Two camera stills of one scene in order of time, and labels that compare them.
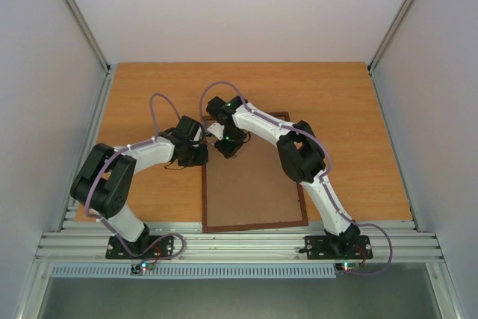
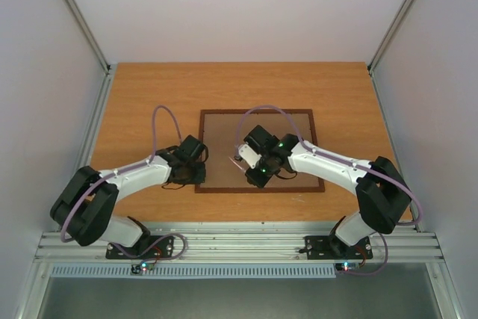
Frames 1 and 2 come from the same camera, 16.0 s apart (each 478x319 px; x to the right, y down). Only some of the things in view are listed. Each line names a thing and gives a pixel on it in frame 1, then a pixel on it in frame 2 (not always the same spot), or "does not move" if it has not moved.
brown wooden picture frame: x=228 y=228 to x=224 y=130
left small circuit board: x=137 y=269 does not move
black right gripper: x=228 y=148 to x=253 y=175
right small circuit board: x=346 y=266 does not move
